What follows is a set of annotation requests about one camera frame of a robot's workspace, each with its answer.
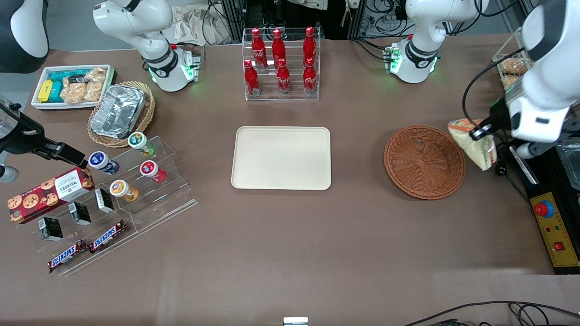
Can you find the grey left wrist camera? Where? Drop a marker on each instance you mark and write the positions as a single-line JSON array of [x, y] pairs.
[[528, 150]]

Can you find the Snickers chocolate bar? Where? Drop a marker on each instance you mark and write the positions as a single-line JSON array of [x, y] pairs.
[[68, 256], [108, 236]]

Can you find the light oval wicker basket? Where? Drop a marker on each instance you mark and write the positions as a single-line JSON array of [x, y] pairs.
[[148, 113]]

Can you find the long teal snack box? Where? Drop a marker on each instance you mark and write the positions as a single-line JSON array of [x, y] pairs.
[[61, 74]]

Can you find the red emergency stop button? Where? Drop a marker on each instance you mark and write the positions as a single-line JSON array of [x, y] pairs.
[[543, 208]]

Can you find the red capped drink bottle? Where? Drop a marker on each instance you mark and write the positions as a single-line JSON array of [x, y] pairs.
[[148, 168]]

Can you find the red cola bottle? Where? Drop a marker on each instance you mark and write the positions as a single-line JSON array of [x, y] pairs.
[[310, 79], [278, 45], [258, 47], [283, 79], [252, 79], [309, 43]]

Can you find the blue capped drink bottle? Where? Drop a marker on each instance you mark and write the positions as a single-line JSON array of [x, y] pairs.
[[99, 160]]

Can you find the beige rectangular tray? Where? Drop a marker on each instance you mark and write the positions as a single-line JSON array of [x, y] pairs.
[[281, 158]]

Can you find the triangular sandwich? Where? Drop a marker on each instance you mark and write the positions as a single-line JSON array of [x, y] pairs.
[[480, 152]]

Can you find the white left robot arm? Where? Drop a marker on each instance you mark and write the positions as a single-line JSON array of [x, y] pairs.
[[543, 68]]

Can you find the clear acrylic bottle rack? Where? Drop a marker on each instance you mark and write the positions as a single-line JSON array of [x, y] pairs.
[[269, 97]]

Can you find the aluminium foil container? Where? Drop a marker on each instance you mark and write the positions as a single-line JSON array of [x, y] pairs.
[[118, 111]]

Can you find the crumpled beige cloth bag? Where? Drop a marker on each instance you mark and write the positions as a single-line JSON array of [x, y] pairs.
[[195, 25]]

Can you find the clear acrylic stepped display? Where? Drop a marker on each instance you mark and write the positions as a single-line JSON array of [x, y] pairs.
[[172, 194]]

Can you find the bagged bread roll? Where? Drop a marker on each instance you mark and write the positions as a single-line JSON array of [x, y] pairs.
[[513, 67], [511, 82]]

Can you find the yellow snack packet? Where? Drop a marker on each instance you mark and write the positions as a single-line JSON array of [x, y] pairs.
[[45, 90]]

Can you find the brown round wicker basket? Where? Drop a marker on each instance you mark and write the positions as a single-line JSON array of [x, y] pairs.
[[421, 163]]

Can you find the green capped drink bottle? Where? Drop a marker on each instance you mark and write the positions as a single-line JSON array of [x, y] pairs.
[[137, 141]]

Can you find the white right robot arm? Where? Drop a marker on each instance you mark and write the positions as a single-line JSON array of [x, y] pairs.
[[136, 18]]

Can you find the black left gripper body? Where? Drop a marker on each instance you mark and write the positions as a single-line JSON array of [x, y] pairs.
[[498, 117]]

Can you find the small teal snack box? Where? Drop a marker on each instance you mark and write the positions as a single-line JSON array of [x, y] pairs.
[[56, 93]]

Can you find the small black carton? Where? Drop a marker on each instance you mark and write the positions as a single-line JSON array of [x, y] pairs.
[[79, 213], [104, 200], [50, 228]]

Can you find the person in beige clothes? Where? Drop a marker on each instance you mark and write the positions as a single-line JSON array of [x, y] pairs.
[[308, 3]]

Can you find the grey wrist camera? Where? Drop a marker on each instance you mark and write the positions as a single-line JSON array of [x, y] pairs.
[[8, 174], [528, 150]]

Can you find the red Walkers cookie box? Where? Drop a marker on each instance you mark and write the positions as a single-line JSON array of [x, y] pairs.
[[45, 197]]

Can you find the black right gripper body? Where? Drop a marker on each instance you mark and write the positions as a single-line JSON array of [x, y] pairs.
[[23, 140]]

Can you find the orange capped drink bottle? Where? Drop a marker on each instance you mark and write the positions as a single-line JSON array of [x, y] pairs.
[[119, 188]]

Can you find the white rectangular bin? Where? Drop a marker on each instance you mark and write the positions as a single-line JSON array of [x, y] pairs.
[[68, 107]]

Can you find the steel pan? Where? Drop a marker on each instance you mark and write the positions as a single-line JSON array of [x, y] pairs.
[[572, 165]]

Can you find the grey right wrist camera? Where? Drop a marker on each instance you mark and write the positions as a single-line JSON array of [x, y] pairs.
[[8, 174]]

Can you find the black machine with yellow panel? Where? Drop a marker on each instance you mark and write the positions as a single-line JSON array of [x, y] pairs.
[[543, 181]]

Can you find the clear bag of cookies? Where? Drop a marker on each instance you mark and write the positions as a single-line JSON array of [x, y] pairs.
[[93, 91], [72, 93], [96, 74]]

